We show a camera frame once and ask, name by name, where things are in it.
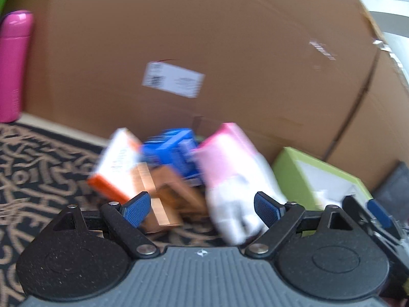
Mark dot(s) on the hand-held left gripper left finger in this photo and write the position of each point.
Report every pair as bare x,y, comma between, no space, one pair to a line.
138,209

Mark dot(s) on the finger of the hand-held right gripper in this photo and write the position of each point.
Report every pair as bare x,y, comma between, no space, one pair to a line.
379,215
353,208

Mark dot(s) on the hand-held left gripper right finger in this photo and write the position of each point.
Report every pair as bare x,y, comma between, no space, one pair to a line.
266,210

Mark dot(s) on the small brown cardboard box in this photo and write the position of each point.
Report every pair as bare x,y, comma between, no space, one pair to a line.
172,195

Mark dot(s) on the pink white box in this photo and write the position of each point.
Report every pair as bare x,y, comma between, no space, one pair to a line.
233,172

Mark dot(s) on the orange white box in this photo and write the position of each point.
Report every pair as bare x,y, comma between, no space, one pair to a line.
115,163

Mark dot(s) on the green plastic bin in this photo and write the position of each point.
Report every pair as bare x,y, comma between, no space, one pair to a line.
294,166

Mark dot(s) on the blue box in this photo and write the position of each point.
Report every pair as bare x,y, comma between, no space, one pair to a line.
169,153

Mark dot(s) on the dark grey cloth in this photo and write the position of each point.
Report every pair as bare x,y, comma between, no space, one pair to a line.
394,182

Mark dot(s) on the black tan patterned mat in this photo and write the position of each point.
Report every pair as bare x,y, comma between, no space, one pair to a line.
41,172

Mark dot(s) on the pink bottle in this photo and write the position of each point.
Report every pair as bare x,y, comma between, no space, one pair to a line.
14,70

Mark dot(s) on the large cardboard box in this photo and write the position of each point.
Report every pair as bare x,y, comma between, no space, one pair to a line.
223,22

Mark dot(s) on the white grey cloth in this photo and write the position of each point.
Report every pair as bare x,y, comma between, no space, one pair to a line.
389,16

